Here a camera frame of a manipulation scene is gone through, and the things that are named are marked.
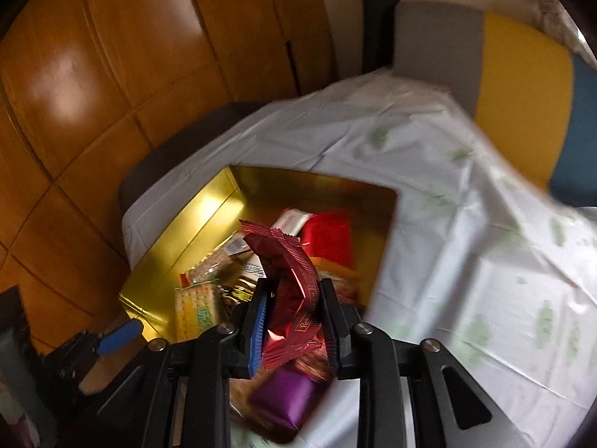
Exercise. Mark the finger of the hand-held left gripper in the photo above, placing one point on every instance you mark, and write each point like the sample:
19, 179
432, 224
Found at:
119, 337

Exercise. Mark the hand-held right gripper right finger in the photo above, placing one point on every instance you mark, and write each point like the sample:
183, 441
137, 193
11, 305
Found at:
333, 331

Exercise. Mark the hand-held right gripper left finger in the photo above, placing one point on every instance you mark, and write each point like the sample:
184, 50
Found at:
256, 331

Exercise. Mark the gold brown snack packet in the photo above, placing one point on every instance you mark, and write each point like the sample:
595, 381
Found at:
238, 293

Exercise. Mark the clear cereal bar packet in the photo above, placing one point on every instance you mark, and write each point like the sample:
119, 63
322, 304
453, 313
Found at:
210, 266
310, 368

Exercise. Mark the green cracker packet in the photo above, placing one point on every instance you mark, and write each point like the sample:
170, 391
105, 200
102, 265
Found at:
193, 310

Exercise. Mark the purple snack packet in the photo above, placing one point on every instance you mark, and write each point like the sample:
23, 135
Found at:
284, 394

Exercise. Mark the dark red foil snack packet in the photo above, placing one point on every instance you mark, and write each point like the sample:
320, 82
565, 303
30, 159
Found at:
289, 261

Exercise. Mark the long red snack packet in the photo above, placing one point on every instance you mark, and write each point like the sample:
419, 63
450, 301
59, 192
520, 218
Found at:
326, 240

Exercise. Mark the white and red snack packet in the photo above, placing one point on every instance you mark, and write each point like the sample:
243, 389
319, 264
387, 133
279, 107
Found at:
291, 220

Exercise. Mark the gold metal tin box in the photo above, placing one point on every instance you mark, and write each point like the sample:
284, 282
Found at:
280, 186

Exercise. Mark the white green-printed tablecloth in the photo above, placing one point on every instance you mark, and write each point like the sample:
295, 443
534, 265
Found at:
466, 266

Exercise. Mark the wooden wardrobe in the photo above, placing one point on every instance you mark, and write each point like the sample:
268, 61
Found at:
116, 56

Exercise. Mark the grey yellow blue sofa backrest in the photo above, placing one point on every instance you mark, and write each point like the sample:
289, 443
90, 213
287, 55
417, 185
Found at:
522, 79

